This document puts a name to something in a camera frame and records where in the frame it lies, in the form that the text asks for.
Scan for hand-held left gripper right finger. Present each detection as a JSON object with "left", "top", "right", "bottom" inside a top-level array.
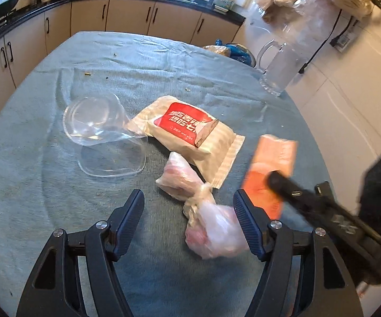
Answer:
[{"left": 233, "top": 189, "right": 364, "bottom": 317}]

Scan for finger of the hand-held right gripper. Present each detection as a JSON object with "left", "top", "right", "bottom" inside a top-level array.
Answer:
[{"left": 268, "top": 170, "right": 335, "bottom": 220}]

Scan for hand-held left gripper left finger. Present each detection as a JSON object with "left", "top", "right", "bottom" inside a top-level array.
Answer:
[{"left": 17, "top": 189, "right": 145, "bottom": 317}]

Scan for pink meat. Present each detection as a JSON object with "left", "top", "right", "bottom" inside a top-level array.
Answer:
[{"left": 155, "top": 151, "right": 251, "bottom": 260}]

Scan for orange snack packet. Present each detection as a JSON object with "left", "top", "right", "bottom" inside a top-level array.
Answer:
[{"left": 241, "top": 134, "right": 298, "bottom": 220}]

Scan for blue-grey tablecloth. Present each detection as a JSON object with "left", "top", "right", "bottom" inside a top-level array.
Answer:
[{"left": 0, "top": 31, "right": 335, "bottom": 317}]

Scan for clear plastic bowl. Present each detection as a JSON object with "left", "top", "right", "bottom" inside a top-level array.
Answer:
[{"left": 64, "top": 92, "right": 149, "bottom": 177}]

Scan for white wet wipe packet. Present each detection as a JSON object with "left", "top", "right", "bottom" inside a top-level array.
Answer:
[{"left": 126, "top": 95, "right": 246, "bottom": 190}]

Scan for clear plastic pitcher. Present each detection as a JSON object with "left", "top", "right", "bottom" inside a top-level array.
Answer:
[{"left": 255, "top": 39, "right": 305, "bottom": 97}]

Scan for blue plastic bag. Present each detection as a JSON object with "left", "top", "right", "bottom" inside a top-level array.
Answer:
[{"left": 214, "top": 39, "right": 256, "bottom": 67}]

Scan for white blue container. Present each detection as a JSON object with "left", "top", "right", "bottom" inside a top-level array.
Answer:
[{"left": 216, "top": 0, "right": 238, "bottom": 14}]

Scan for beige kitchen base cabinets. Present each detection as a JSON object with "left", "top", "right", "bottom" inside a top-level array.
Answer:
[{"left": 0, "top": 0, "right": 240, "bottom": 139}]

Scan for black power cable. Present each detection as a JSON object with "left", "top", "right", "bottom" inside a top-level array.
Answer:
[{"left": 297, "top": 9, "right": 343, "bottom": 74}]

